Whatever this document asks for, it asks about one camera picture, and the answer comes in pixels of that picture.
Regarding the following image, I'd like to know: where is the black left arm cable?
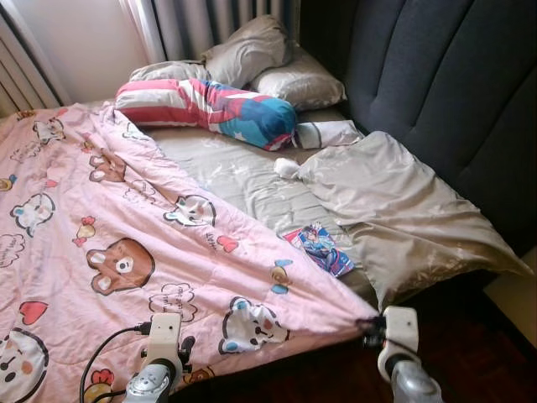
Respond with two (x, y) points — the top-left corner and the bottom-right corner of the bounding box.
(80, 323), (152, 403)

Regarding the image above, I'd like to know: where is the small white pillow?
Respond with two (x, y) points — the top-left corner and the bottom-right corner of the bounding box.
(294, 120), (364, 150)

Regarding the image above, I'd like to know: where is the anime cover book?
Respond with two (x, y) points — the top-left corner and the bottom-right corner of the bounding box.
(281, 222), (356, 280)

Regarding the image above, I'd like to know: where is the grey striped curtain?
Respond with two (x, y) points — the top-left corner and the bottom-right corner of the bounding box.
(122, 0), (303, 64)
(0, 13), (68, 118)

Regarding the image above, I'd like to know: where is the grey floral bed sheet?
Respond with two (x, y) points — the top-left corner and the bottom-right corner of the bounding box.
(147, 105), (378, 303)

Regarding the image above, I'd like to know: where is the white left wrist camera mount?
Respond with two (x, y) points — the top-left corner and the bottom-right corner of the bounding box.
(144, 313), (184, 367)

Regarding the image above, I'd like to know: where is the large grey floral pillow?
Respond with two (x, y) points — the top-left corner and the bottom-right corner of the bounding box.
(298, 130), (534, 311)

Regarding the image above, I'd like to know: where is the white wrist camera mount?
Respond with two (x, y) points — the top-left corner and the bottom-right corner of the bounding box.
(144, 313), (184, 367)
(378, 306), (420, 379)

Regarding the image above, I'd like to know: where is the dark blue padded headboard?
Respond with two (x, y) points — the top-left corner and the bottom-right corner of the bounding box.
(300, 0), (537, 257)

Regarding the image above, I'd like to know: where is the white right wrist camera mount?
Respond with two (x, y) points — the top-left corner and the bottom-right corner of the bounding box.
(378, 306), (420, 379)

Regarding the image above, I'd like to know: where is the red blue striped bolster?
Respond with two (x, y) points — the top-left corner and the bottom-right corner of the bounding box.
(115, 77), (299, 152)

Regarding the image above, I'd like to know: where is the pink cartoon bear blanket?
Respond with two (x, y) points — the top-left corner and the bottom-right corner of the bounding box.
(0, 102), (378, 403)

